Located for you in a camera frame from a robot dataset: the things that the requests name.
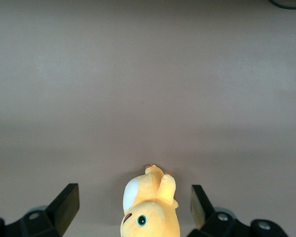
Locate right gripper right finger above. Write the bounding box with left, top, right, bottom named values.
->
left=188, top=184, right=291, bottom=237

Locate yellow plush toy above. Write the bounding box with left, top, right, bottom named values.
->
left=120, top=163, right=181, bottom=237

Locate brown table cover sheet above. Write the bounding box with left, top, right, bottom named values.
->
left=0, top=0, right=296, bottom=237

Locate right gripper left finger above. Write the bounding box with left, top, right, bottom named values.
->
left=0, top=183, right=80, bottom=237

